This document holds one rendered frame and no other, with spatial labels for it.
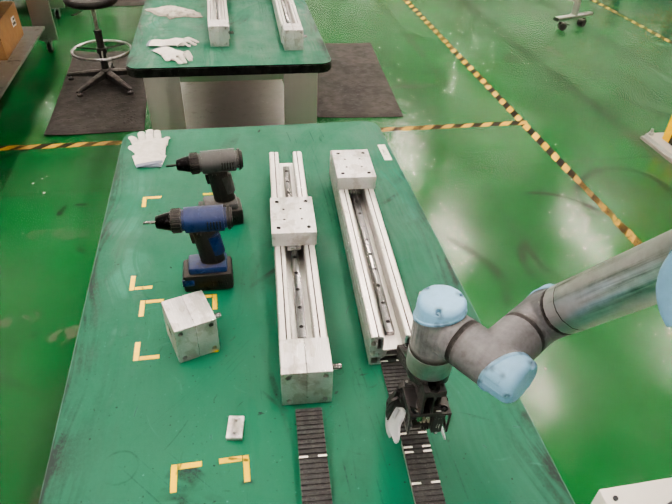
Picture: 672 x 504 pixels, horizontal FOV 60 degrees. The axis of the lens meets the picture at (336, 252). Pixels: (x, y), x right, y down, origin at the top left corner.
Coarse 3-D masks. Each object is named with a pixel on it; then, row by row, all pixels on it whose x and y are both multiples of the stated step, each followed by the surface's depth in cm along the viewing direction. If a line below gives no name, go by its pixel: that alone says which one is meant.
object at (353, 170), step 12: (336, 156) 171; (348, 156) 171; (360, 156) 172; (336, 168) 166; (348, 168) 166; (360, 168) 166; (372, 168) 166; (336, 180) 164; (348, 180) 163; (360, 180) 163; (372, 180) 164; (360, 192) 167
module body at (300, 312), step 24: (288, 168) 178; (288, 192) 167; (288, 264) 144; (312, 264) 138; (288, 288) 131; (312, 288) 131; (288, 312) 125; (312, 312) 125; (288, 336) 119; (312, 336) 125
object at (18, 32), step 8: (0, 8) 415; (8, 8) 415; (0, 16) 400; (8, 16) 413; (16, 16) 431; (0, 24) 395; (8, 24) 411; (16, 24) 428; (0, 32) 393; (8, 32) 409; (16, 32) 426; (0, 40) 393; (8, 40) 407; (16, 40) 425; (0, 48) 396; (8, 48) 406; (0, 56) 399; (8, 56) 404
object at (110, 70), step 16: (64, 0) 383; (80, 0) 381; (96, 0) 382; (112, 0) 388; (96, 16) 400; (96, 32) 404; (80, 48) 415; (96, 48) 411; (112, 64) 443; (96, 80) 414; (112, 80) 419; (80, 96) 406
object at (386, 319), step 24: (336, 192) 170; (360, 216) 159; (360, 240) 146; (384, 240) 146; (360, 264) 138; (384, 264) 140; (360, 288) 132; (384, 288) 138; (360, 312) 134; (384, 312) 130; (408, 312) 126; (384, 336) 126; (408, 336) 121
